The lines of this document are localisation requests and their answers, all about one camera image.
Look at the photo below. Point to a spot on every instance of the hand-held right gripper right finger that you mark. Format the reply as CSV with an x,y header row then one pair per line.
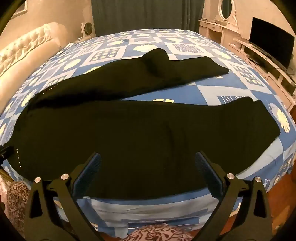
x,y
204,167

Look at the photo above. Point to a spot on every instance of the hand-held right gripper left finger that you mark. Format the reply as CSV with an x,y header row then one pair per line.
x,y
92,168

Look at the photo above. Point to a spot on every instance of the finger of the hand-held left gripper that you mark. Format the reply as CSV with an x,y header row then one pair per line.
x,y
5,153

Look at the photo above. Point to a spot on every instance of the black pants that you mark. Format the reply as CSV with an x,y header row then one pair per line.
x,y
138,129

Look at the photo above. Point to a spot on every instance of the person's floral patterned clothing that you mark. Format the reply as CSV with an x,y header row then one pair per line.
x,y
159,234

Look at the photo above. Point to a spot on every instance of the bed with blue patterned sheet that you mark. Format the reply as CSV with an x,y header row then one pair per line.
x,y
189,88

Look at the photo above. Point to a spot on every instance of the cream tufted headboard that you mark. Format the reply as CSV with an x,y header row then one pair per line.
x,y
27,53

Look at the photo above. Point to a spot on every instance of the white television stand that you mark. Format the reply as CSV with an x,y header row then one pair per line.
x,y
266,67

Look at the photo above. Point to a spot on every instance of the white dressing table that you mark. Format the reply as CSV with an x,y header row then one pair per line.
x,y
215,31

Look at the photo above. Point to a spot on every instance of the small round table fan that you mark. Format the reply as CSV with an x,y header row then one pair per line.
x,y
87,29

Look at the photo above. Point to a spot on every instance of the black flat television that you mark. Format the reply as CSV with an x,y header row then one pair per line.
x,y
270,41

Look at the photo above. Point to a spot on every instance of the oval white framed mirror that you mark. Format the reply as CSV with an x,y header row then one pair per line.
x,y
226,8

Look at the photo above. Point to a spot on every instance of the dark green curtain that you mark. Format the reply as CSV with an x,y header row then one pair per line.
x,y
143,14

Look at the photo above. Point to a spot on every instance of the white framed wall picture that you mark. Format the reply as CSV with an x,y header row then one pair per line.
x,y
19,7

